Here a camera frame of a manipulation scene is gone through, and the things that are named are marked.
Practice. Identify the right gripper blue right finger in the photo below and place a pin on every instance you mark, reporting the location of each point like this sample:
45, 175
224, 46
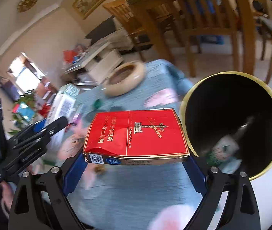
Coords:
195, 174

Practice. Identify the near wooden dining chair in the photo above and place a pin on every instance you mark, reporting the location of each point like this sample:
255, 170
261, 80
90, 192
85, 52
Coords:
193, 18

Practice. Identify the green potted plant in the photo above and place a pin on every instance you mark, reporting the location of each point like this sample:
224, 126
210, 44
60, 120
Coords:
29, 99

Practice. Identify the wall television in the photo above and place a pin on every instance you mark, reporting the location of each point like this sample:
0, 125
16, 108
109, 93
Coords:
10, 89

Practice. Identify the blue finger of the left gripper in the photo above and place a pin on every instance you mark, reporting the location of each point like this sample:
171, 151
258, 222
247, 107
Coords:
38, 126

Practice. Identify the clear plastic water bottle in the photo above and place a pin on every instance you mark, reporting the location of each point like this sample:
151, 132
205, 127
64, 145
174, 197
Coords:
225, 154

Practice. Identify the beige stone ashtray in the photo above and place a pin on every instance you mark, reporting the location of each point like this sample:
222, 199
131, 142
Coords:
124, 78

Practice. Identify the left wooden dining chair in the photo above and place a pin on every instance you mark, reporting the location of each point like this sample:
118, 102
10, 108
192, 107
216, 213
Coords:
123, 13

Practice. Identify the red cigarette pack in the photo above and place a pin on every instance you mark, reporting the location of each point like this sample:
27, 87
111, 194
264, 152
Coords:
147, 137

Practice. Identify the green bottle cap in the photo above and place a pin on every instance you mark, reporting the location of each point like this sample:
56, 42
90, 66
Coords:
98, 103

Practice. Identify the blue carton box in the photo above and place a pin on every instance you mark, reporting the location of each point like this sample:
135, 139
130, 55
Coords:
26, 112

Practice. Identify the red plastic bag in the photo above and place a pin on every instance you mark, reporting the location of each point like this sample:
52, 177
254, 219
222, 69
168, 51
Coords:
69, 55

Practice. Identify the blue butterfly tablecloth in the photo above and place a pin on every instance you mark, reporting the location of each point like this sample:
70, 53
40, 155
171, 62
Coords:
131, 196

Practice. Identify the white green medicine box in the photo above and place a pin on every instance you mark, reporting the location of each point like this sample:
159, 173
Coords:
62, 106

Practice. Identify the wooden dining table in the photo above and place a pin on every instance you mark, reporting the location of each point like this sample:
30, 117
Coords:
246, 36

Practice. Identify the person's left hand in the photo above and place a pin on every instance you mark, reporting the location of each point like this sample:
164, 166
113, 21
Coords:
7, 198

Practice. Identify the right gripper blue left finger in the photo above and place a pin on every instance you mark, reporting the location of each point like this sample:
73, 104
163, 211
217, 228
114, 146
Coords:
73, 169

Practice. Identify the white coffee table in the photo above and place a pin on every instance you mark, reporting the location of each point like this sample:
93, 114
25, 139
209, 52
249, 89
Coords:
94, 66

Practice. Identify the black gold-rimmed trash bin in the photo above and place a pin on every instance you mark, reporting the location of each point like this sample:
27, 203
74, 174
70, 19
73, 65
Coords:
218, 105

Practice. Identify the wooden dining chair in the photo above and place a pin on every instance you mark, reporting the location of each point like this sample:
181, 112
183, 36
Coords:
193, 18
123, 13

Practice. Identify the gold ceiling lamp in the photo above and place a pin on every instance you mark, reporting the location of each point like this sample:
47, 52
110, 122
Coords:
25, 5

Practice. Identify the dark sofa with lace cover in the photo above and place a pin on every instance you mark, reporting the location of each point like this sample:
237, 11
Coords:
111, 30

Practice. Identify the blue plastic stool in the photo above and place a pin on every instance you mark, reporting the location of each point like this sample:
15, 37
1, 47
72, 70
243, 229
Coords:
212, 39

